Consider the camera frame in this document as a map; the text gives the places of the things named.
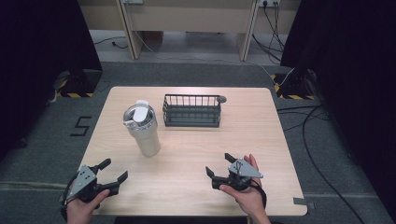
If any white cable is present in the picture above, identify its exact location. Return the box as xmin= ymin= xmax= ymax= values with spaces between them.
xmin=123 ymin=2 xmax=296 ymax=88

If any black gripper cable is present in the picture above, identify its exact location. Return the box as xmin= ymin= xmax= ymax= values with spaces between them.
xmin=60 ymin=174 xmax=79 ymax=220

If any black curtain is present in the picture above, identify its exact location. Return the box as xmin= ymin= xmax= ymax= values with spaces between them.
xmin=279 ymin=0 xmax=396 ymax=216
xmin=0 ymin=0 xmax=104 ymax=161

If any person's right hand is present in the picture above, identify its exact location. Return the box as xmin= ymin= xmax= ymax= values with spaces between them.
xmin=219 ymin=153 xmax=273 ymax=224

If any black wire basket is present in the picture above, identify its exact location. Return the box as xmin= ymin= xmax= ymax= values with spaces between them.
xmin=162 ymin=93 xmax=222 ymax=128

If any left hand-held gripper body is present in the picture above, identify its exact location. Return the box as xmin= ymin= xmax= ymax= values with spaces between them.
xmin=64 ymin=163 xmax=120 ymax=204

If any black stand base hazard tape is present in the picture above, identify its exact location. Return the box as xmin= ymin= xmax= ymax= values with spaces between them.
xmin=270 ymin=68 xmax=318 ymax=101
xmin=56 ymin=68 xmax=104 ymax=99

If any long black floor cable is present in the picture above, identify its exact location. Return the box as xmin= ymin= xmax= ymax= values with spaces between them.
xmin=276 ymin=104 xmax=366 ymax=224

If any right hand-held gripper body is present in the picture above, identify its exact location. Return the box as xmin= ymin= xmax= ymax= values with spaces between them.
xmin=211 ymin=158 xmax=264 ymax=192

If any white tumbler with lid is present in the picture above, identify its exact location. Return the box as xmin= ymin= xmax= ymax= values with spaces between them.
xmin=122 ymin=99 xmax=163 ymax=158

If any short black floor cable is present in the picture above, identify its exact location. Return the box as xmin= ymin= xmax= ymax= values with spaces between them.
xmin=92 ymin=35 xmax=129 ymax=50

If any black cable bundle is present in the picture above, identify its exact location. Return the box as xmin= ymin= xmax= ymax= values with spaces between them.
xmin=251 ymin=1 xmax=286 ymax=64

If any grey tape strip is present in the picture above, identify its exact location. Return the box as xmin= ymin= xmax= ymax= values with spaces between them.
xmin=292 ymin=196 xmax=316 ymax=210

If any black wrist strap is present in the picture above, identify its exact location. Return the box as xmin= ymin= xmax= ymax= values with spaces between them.
xmin=249 ymin=178 xmax=268 ymax=210

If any person's left hand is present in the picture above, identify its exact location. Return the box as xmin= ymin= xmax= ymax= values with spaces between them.
xmin=65 ymin=189 xmax=111 ymax=224

